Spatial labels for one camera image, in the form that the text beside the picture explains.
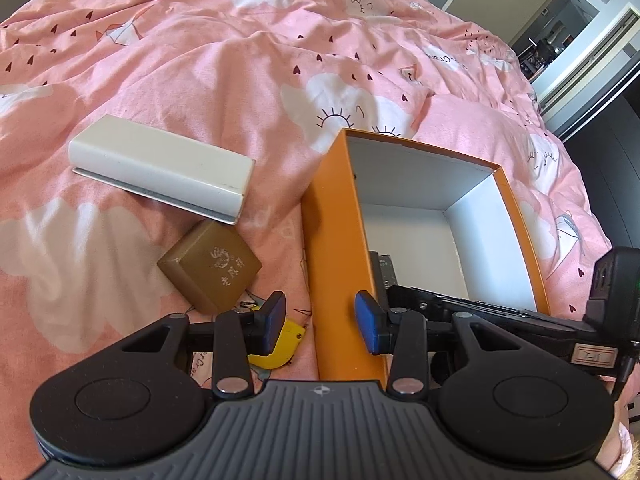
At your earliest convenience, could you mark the yellow tape measure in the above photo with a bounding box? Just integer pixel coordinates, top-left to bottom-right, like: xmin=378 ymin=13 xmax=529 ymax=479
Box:
xmin=236 ymin=294 xmax=306 ymax=377

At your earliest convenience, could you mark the brown square gift box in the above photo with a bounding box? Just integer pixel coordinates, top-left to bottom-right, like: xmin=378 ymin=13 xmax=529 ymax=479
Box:
xmin=157 ymin=220 xmax=262 ymax=316

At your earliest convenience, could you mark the orange storage box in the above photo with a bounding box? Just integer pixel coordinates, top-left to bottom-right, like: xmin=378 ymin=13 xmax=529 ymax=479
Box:
xmin=302 ymin=129 xmax=549 ymax=382

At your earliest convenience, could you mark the long white box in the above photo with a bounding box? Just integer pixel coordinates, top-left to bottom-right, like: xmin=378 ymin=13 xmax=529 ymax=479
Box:
xmin=68 ymin=115 xmax=255 ymax=226

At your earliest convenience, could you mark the dark wardrobe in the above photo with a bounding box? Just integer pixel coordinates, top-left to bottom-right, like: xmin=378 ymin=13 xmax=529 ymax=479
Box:
xmin=565 ymin=96 xmax=640 ymax=247

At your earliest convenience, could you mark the pink patterned duvet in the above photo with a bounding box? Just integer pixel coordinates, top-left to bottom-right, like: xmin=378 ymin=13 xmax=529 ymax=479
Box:
xmin=1 ymin=0 xmax=611 ymax=479

